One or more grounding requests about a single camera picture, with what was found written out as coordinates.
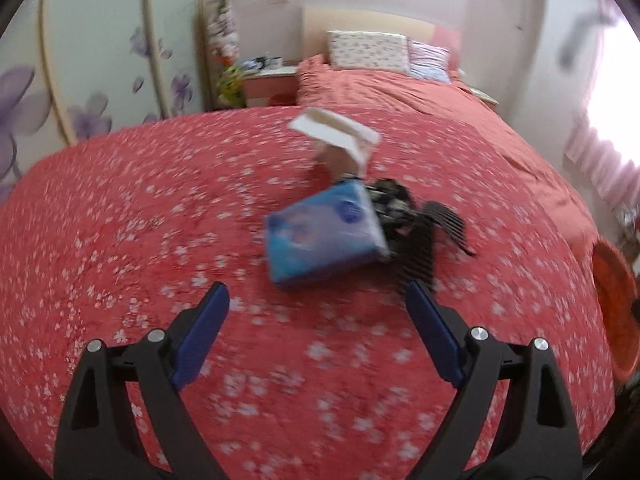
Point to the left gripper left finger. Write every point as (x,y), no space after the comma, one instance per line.
(97,435)

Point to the black floral cloth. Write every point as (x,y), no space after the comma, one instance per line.
(410,231)

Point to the orange plastic laundry basket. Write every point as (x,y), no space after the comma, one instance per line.
(617,291)

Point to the red floral blanket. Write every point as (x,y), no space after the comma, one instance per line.
(115,236)

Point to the pink window curtain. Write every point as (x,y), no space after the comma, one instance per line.
(615,177)

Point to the blue tissue pack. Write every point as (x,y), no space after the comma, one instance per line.
(330,232)

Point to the coral pink duvet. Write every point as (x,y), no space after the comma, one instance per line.
(321,85)

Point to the pink white nightstand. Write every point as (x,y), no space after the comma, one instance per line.
(274,87)

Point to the floral sliding wardrobe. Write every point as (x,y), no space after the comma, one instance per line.
(72,70)

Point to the striped pink pillow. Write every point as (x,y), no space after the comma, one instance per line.
(428,62)

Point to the hanging plush toy column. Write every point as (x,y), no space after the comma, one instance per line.
(223,52)

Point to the white floral pillow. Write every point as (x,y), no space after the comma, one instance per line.
(368,51)

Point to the beige pink headboard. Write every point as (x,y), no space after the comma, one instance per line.
(317,20)

